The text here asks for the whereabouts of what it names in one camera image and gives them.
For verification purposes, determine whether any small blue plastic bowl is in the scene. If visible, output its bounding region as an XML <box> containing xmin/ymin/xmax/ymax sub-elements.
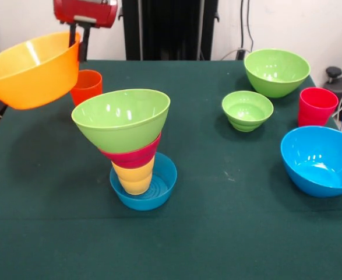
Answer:
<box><xmin>110</xmin><ymin>151</ymin><xmax>178</xmax><ymax>211</ymax></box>

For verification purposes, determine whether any orange plastic cup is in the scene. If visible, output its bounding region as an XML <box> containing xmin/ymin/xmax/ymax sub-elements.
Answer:
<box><xmin>70</xmin><ymin>69</ymin><xmax>103</xmax><ymax>107</ymax></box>

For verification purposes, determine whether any large green plastic bowl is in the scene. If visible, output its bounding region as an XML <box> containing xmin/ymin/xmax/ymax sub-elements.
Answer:
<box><xmin>244</xmin><ymin>48</ymin><xmax>311</xmax><ymax>99</ymax></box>
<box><xmin>70</xmin><ymin>89</ymin><xmax>171</xmax><ymax>153</ymax></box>

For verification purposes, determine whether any small green plastic bowl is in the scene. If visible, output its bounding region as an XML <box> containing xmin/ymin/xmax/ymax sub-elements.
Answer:
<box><xmin>221</xmin><ymin>90</ymin><xmax>274</xmax><ymax>132</ymax></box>

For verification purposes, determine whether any dark green table cloth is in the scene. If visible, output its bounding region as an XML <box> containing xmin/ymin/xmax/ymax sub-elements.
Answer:
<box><xmin>0</xmin><ymin>59</ymin><xmax>342</xmax><ymax>280</ymax></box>

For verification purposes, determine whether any large orange plastic bowl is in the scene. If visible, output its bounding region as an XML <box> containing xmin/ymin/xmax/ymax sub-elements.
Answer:
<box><xmin>0</xmin><ymin>31</ymin><xmax>82</xmax><ymax>110</ymax></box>

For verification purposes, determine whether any black round knob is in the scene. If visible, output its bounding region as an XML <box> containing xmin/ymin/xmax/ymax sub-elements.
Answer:
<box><xmin>325</xmin><ymin>66</ymin><xmax>342</xmax><ymax>85</ymax></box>

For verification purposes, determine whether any red plastic cup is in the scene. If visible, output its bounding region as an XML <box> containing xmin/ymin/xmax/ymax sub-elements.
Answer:
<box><xmin>297</xmin><ymin>87</ymin><xmax>340</xmax><ymax>128</ymax></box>

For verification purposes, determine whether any grey cable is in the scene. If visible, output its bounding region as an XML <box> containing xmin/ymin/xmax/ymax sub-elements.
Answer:
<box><xmin>220</xmin><ymin>48</ymin><xmax>241</xmax><ymax>61</ymax></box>

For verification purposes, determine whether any small pink plastic bowl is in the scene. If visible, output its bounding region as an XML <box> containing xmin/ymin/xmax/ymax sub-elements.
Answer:
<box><xmin>99</xmin><ymin>131</ymin><xmax>162</xmax><ymax>169</ymax></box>

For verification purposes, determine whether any yellow plastic cup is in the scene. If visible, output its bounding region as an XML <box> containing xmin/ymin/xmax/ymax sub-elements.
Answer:
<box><xmin>111</xmin><ymin>156</ymin><xmax>156</xmax><ymax>195</ymax></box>

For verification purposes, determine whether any black cable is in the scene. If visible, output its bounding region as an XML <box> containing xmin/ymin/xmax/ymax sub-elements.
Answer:
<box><xmin>239</xmin><ymin>0</ymin><xmax>246</xmax><ymax>50</ymax></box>
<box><xmin>246</xmin><ymin>0</ymin><xmax>255</xmax><ymax>51</ymax></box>

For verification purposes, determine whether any large blue plastic bowl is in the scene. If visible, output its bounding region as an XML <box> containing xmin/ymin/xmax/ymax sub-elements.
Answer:
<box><xmin>280</xmin><ymin>125</ymin><xmax>342</xmax><ymax>198</ymax></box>

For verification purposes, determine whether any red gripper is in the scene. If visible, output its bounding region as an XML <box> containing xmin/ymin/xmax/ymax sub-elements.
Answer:
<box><xmin>53</xmin><ymin>0</ymin><xmax>119</xmax><ymax>62</ymax></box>

